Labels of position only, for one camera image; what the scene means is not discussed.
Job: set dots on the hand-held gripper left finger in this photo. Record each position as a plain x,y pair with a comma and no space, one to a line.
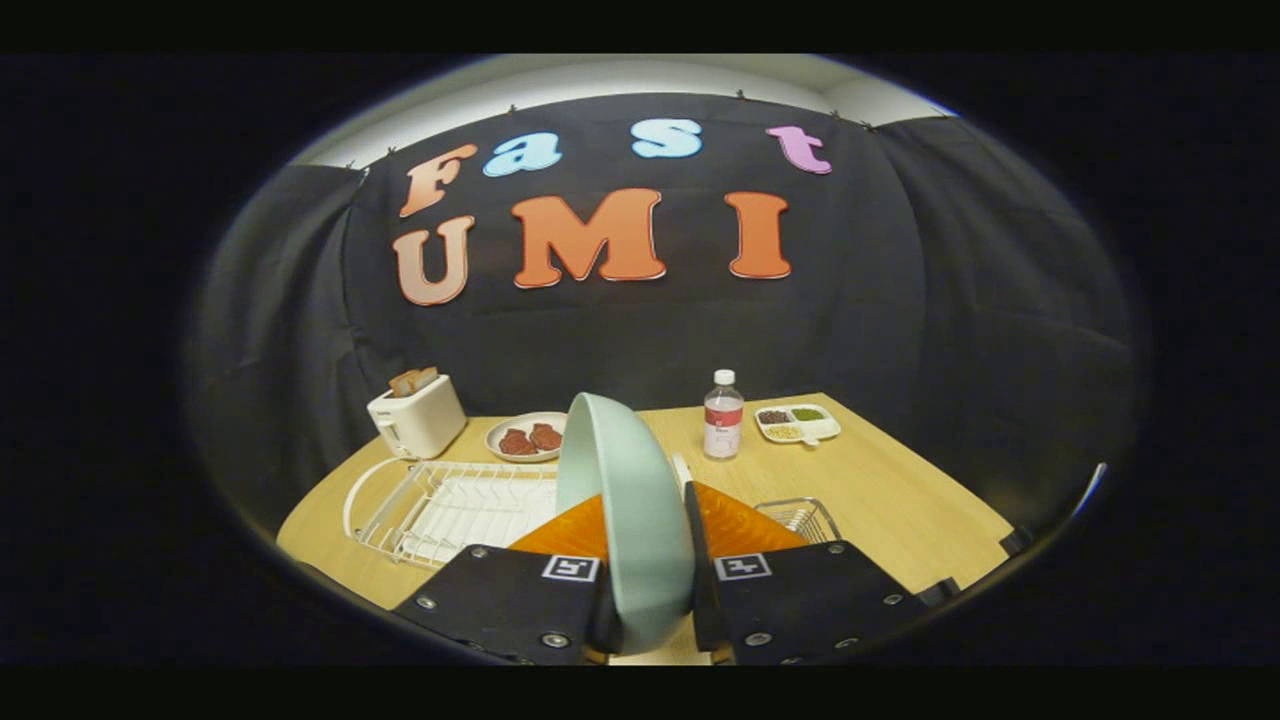
500,600

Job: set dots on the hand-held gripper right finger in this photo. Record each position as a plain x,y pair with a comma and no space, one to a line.
800,600

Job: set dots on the white dish rack with tray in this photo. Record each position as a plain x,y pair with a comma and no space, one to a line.
480,510

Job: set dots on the light green plate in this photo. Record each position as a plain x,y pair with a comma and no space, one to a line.
620,500

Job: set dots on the beige plate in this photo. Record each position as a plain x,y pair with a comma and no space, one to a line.
500,445

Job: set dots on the red meat piece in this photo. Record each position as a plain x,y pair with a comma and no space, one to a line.
546,437
517,442

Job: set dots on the yellow grains portion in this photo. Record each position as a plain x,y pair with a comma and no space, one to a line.
784,432

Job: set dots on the white divided snack tray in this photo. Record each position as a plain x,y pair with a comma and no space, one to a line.
822,428

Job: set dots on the dark beans portion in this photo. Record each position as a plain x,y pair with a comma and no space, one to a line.
774,416

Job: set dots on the green peas portion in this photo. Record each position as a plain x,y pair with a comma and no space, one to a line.
809,414

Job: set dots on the clear plastic bottle red label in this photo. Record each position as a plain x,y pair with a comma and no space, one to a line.
723,425

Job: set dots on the white toaster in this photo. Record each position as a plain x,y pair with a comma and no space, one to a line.
420,420

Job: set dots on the toast slice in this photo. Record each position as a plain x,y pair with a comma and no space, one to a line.
403,384
426,378

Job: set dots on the white blue-edged object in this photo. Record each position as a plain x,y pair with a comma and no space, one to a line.
1092,490

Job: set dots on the black backdrop cloth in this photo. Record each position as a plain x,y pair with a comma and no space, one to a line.
950,300

